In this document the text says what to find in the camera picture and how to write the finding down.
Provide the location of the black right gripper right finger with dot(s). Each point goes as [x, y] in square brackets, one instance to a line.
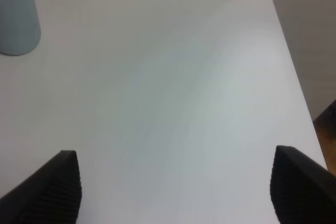
[301, 190]

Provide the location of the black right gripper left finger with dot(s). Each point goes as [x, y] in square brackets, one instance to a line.
[52, 194]

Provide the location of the teal green cup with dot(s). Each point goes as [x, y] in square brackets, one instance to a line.
[20, 27]

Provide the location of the brown wooden furniture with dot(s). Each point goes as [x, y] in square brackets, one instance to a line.
[324, 125]

